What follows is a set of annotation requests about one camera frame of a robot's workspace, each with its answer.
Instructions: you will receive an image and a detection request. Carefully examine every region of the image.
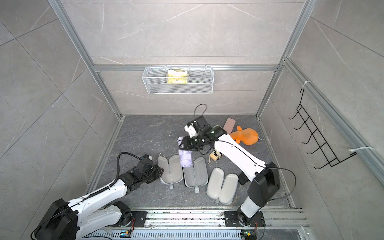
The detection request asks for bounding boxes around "purple-lined grey sleeve case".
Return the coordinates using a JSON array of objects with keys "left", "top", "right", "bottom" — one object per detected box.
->
[{"left": 157, "top": 154, "right": 184, "bottom": 190}]

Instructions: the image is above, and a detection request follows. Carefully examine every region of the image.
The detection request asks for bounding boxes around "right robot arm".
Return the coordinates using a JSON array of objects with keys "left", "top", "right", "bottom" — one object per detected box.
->
[{"left": 179, "top": 122, "right": 292, "bottom": 226}]

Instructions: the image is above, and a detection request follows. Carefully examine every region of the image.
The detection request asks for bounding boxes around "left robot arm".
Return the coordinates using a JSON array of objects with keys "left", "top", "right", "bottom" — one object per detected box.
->
[{"left": 30, "top": 152, "right": 164, "bottom": 240}]

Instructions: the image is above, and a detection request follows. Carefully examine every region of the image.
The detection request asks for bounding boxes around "pink rectangular case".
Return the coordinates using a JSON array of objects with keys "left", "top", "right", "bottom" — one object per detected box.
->
[{"left": 223, "top": 118, "right": 236, "bottom": 134}]

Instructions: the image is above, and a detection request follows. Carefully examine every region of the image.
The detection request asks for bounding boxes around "orange whale plush toy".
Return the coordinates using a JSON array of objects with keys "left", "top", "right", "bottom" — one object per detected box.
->
[{"left": 230, "top": 126, "right": 260, "bottom": 146}]

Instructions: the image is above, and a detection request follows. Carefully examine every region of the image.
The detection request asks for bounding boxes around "yellow packet in basket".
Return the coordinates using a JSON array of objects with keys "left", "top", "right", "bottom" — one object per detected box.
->
[{"left": 167, "top": 70, "right": 189, "bottom": 84}]

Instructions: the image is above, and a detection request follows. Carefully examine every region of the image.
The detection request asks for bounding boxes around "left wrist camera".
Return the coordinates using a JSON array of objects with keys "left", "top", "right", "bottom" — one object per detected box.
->
[{"left": 140, "top": 154, "right": 154, "bottom": 169}]

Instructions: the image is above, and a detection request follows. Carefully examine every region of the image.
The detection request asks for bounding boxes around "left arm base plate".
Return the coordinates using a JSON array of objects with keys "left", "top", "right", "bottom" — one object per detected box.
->
[{"left": 118, "top": 211, "right": 148, "bottom": 228}]

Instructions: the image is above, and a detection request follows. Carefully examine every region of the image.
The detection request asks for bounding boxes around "white wire wall basket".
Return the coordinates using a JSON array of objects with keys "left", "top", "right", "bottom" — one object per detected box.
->
[{"left": 142, "top": 67, "right": 215, "bottom": 95}]

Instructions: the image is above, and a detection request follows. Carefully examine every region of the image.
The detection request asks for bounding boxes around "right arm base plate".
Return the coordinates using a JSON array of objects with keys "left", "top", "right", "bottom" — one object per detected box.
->
[{"left": 221, "top": 211, "right": 266, "bottom": 228}]

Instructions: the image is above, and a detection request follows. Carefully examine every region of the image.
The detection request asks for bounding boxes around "aluminium front rail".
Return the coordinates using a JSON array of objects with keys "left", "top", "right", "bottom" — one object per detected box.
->
[{"left": 78, "top": 209, "right": 314, "bottom": 240}]

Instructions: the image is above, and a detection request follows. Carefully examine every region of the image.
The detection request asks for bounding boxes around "black wall hook rack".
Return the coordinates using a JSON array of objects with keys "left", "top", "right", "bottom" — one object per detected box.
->
[{"left": 288, "top": 89, "right": 357, "bottom": 170}]

